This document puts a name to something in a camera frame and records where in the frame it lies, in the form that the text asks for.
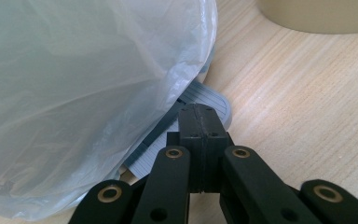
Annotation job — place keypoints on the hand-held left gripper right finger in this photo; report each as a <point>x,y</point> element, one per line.
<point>213,133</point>

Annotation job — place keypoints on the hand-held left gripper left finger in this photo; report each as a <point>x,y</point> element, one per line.
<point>192,130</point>

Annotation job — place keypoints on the translucent white trash bag liner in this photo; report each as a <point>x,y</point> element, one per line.
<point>74,81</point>

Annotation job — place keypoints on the beige drain basket container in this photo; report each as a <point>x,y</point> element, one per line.
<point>317,15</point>

